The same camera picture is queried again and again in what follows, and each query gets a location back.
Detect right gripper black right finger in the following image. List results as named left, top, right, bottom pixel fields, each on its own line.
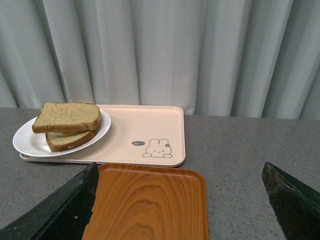
left=261, top=162, right=320, bottom=240

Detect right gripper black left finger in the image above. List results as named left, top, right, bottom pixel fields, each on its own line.
left=0, top=162, right=99, bottom=240

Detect white round plate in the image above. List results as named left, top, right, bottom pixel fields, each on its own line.
left=12, top=109, right=111, bottom=158

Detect bread slice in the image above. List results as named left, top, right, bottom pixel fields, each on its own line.
left=32, top=102, right=101, bottom=134
left=45, top=130, right=95, bottom=153

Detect wooden brown tray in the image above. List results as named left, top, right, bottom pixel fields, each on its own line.
left=83, top=163, right=209, bottom=240

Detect fried egg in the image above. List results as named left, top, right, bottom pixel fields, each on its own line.
left=46, top=131, right=82, bottom=137

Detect beige rabbit tray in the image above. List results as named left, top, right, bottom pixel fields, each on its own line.
left=19, top=105, right=186, bottom=168

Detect grey curtain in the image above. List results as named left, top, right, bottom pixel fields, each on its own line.
left=0, top=0, right=320, bottom=120

